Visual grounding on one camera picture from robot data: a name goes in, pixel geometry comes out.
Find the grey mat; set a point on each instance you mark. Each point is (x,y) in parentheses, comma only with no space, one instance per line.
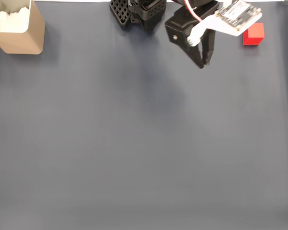
(144,143)

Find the beige box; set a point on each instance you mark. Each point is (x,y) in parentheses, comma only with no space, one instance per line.
(21,43)

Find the white padding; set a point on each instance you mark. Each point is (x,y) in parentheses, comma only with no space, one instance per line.
(13,20)

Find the red cube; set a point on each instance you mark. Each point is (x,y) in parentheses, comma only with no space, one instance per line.
(254,36)

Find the white-mounted camera circuit board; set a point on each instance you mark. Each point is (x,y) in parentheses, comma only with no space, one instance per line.
(237,14)

